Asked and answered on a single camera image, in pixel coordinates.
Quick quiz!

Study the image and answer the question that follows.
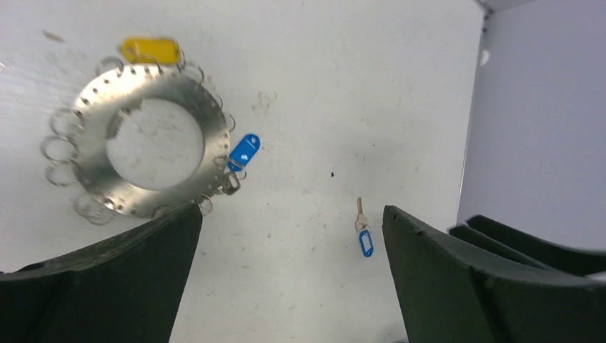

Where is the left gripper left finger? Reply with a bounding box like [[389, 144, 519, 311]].
[[1, 204, 203, 342]]

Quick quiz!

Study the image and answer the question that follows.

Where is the perforated metal keyring disc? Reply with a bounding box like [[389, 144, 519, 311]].
[[40, 56, 247, 225]]

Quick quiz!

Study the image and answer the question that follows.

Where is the silver key with blue tag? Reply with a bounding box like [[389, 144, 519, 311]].
[[354, 197, 374, 258]]

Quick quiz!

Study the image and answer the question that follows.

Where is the yellow key tag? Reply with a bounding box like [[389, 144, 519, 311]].
[[119, 36, 182, 65]]

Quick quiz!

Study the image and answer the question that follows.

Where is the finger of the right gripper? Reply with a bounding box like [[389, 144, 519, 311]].
[[448, 215, 605, 277]]

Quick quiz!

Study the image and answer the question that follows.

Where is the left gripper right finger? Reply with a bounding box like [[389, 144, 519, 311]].
[[382, 205, 605, 342]]

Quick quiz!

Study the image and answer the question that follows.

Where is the blue key tag on disc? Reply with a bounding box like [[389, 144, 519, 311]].
[[227, 133, 261, 172]]

